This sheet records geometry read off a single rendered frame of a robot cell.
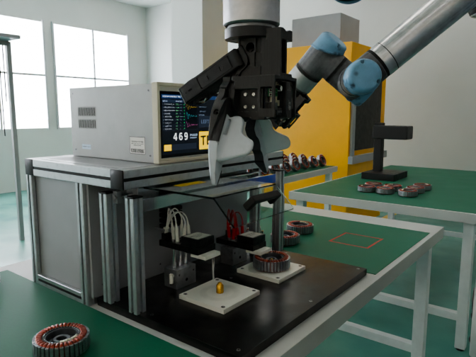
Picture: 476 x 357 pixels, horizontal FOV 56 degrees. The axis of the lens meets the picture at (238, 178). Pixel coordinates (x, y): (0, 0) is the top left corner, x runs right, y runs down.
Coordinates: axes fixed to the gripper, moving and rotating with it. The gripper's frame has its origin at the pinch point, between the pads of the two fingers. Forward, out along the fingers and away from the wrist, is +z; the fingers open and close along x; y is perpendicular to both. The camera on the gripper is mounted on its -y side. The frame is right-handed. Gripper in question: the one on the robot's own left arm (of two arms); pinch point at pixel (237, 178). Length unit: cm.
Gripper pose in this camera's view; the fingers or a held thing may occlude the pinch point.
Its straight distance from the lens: 62.9
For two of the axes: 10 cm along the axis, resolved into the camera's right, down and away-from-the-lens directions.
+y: 8.7, 0.7, -4.9
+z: 0.0, 9.9, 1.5
